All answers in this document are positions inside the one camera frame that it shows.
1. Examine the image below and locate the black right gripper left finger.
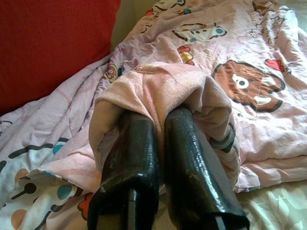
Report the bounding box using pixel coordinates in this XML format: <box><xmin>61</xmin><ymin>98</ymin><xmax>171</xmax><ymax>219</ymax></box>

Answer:
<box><xmin>86</xmin><ymin>112</ymin><xmax>161</xmax><ymax>230</ymax></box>

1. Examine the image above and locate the pink cartoon print blanket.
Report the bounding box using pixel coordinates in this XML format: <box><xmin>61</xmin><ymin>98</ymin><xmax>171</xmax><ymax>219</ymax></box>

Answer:
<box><xmin>0</xmin><ymin>0</ymin><xmax>307</xmax><ymax>230</ymax></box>

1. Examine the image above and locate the large red fabric cushion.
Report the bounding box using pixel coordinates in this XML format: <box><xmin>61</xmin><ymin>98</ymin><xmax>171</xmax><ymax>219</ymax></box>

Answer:
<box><xmin>0</xmin><ymin>0</ymin><xmax>122</xmax><ymax>117</ymax></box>

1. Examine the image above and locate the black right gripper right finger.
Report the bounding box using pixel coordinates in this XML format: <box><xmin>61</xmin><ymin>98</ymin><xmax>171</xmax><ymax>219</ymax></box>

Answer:
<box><xmin>164</xmin><ymin>107</ymin><xmax>250</xmax><ymax>230</ymax></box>

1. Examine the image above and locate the bed with beige floral sheet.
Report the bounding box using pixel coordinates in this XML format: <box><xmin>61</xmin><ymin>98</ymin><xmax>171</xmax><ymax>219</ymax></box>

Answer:
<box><xmin>235</xmin><ymin>181</ymin><xmax>307</xmax><ymax>230</ymax></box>

